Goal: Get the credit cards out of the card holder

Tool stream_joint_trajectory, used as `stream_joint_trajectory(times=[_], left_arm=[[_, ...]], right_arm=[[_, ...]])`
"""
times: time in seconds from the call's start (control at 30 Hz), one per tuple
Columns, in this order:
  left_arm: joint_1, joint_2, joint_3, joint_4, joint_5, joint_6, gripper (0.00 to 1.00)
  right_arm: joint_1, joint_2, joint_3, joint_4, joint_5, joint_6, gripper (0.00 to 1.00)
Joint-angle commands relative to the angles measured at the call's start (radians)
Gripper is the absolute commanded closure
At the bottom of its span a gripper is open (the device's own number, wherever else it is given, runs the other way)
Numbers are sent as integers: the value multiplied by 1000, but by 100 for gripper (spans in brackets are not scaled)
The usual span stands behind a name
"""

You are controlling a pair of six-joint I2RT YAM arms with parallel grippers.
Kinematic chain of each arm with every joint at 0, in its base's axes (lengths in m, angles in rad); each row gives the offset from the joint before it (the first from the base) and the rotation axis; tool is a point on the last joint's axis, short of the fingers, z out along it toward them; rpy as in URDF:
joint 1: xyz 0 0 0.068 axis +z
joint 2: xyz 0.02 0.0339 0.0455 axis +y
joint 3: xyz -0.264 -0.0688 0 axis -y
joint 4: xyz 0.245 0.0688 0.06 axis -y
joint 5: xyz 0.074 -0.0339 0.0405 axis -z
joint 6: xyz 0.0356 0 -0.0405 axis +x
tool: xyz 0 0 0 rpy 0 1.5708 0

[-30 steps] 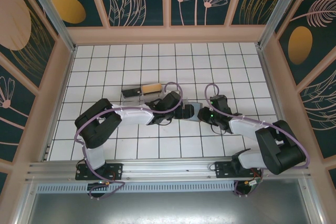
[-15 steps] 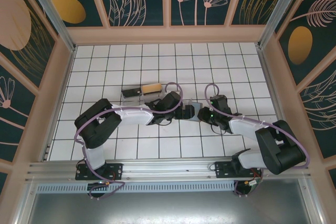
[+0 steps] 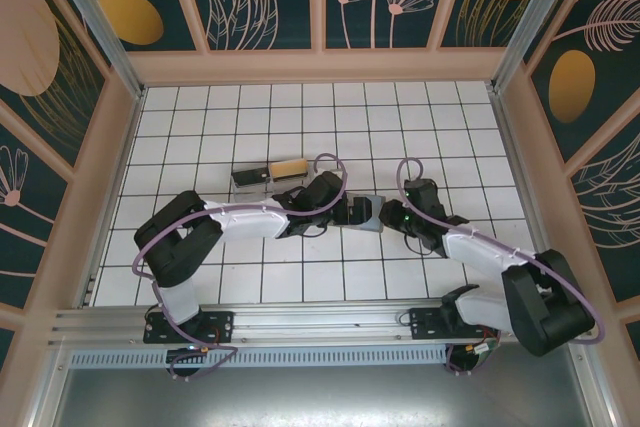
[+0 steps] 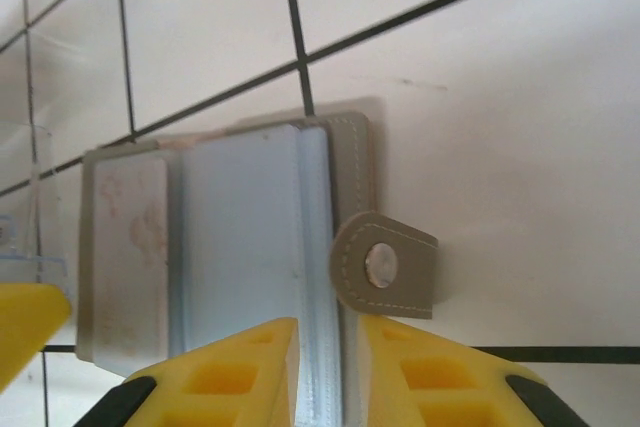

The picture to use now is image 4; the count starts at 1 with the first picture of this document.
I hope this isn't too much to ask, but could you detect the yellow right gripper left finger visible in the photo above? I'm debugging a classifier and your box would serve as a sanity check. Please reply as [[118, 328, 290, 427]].
[[82, 315, 302, 427]]

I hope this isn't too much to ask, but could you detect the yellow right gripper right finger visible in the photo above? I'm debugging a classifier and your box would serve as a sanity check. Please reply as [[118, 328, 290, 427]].
[[358, 316, 594, 427]]

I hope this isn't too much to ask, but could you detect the grey leather card holder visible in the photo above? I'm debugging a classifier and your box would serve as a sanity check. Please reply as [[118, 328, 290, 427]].
[[74, 109, 441, 427]]

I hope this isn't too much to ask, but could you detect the clear acrylic card stand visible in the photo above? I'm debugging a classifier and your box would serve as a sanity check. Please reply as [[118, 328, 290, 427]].
[[0, 26, 69, 288]]

